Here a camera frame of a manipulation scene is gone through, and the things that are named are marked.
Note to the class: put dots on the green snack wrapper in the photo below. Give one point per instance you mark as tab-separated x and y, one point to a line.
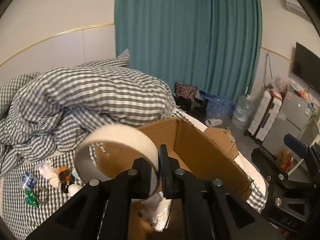
30	197

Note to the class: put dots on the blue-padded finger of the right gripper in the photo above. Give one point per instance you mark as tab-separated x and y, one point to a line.
300	147

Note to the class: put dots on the white suitcase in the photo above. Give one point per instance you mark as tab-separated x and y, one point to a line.
265	115

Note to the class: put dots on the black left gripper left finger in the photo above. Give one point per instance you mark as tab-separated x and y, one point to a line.
100	210

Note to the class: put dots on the white air conditioner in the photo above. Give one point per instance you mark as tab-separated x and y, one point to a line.
296	8

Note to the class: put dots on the white small bottle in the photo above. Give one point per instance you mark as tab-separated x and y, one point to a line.
73	189

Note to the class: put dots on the dark floral bag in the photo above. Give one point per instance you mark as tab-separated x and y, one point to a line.
185	91

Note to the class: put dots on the white slipper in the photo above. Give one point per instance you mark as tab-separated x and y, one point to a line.
213	122

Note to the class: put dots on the black wall television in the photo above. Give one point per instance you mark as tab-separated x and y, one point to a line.
306	66

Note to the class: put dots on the large clear water bottle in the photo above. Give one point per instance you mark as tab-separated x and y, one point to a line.
242	111

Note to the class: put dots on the teal curtain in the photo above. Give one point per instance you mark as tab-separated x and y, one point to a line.
211	44

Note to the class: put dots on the blue plastic bag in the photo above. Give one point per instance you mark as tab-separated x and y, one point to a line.
217	107

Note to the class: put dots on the grey mini fridge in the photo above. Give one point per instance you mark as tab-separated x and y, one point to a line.
293	117

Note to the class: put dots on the blue floral tissue pack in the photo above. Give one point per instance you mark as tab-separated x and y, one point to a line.
28	181

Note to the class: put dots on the grey checkered bed sheet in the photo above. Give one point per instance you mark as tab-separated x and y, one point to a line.
22	219

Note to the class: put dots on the orange mandarin fruit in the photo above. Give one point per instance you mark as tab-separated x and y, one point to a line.
64	173

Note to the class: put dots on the brown cardboard box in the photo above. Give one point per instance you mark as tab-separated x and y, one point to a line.
197	151

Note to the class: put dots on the white tape roll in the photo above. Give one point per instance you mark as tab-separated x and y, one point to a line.
120	139

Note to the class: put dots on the crumpled white plastic bag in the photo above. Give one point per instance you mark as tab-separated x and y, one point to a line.
156	210

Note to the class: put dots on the grey checkered duvet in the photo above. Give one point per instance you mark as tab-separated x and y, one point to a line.
54	111

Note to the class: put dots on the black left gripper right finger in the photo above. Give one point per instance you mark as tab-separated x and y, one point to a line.
210	209

